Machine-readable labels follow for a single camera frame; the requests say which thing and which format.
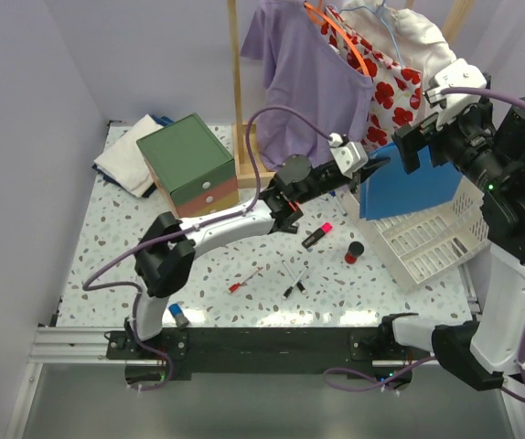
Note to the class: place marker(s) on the blue document folder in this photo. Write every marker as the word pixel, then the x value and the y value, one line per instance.
pixel 390 191

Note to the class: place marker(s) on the light blue clothes hanger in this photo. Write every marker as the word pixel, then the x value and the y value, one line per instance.
pixel 380 14

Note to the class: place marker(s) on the blue cap marker right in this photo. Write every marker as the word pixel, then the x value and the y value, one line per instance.
pixel 340 207

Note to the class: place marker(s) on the black cap marker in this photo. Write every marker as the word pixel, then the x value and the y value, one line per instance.
pixel 300 287
pixel 297 280

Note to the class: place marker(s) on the black cap marker upper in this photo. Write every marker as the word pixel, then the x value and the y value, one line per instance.
pixel 300 287

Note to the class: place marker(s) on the white file rack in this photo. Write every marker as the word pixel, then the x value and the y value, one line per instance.
pixel 417 247

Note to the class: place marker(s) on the blue grey stamp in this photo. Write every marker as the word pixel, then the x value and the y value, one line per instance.
pixel 178 315

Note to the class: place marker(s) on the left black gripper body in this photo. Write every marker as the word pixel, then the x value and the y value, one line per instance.
pixel 356 172

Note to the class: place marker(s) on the folded white cloth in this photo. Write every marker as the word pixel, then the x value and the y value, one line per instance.
pixel 127 157

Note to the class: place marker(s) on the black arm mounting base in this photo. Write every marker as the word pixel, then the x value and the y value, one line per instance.
pixel 276 350

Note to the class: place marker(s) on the red floral dress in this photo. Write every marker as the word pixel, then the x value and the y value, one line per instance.
pixel 397 96

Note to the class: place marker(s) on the pink highlighter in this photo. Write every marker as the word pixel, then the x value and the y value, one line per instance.
pixel 317 235

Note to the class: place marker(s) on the purple t-shirt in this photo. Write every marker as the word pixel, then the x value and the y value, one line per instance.
pixel 311 92

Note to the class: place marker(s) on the black cap marker lower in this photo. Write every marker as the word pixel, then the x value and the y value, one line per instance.
pixel 297 280

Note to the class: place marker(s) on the three-drawer desk organizer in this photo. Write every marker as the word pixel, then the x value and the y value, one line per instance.
pixel 191 167

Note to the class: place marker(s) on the orange clothes hanger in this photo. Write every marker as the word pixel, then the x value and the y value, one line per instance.
pixel 316 9

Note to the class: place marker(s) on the red black stamp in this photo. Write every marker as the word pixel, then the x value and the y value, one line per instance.
pixel 354 251

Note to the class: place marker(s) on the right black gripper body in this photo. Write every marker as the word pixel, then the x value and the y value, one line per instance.
pixel 466 134

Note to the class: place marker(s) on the red cap marker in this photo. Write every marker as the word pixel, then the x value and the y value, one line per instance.
pixel 233 288

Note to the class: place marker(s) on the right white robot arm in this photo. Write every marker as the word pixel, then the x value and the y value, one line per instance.
pixel 481 354

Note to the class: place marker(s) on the cream white shirt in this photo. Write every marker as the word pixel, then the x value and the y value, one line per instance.
pixel 421 42

